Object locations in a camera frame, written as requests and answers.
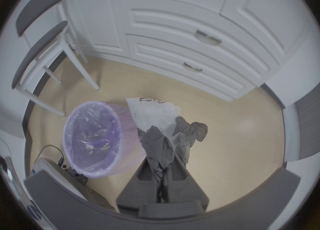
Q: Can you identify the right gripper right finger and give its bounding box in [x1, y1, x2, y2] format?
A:
[166, 153, 209, 211]

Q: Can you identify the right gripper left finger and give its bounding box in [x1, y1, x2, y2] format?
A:
[116, 158, 159, 214]

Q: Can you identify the black plastic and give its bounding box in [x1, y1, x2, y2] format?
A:
[137, 116, 208, 203]

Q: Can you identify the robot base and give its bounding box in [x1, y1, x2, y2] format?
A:
[32, 157, 117, 211]

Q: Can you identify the white trash bin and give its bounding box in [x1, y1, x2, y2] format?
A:
[63, 101, 148, 178]

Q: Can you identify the purple plastic bag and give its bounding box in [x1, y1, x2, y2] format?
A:
[62, 100, 147, 178]

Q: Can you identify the white printed wrapper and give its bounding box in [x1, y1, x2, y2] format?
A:
[126, 97, 181, 141]

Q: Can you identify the white wardrobe with drawers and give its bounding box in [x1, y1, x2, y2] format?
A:
[61, 0, 312, 103]

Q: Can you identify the white chair with grey seat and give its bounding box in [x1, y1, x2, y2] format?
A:
[11, 0, 100, 117]

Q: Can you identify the black cable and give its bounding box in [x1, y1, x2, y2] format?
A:
[39, 145, 66, 167]

